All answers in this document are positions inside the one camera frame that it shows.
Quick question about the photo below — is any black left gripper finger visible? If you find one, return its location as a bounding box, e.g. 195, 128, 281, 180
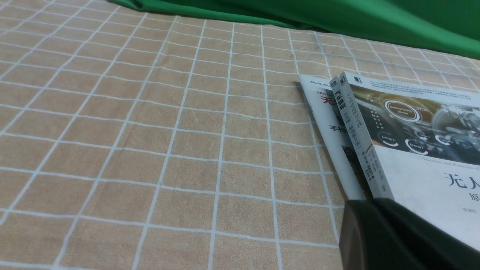
339, 198, 480, 270

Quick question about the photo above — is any middle grey-spined book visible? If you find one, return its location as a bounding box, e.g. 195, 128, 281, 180
330, 76, 374, 200

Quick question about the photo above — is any white self-driving book on top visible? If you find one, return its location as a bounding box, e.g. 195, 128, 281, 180
338, 72, 480, 250

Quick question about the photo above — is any bottom white book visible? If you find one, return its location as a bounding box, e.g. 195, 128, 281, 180
298, 75, 366, 200

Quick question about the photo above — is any green backdrop cloth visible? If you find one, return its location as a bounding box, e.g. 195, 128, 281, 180
113, 0, 480, 59

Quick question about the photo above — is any orange checked tablecloth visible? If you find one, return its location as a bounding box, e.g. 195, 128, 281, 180
0, 0, 479, 270

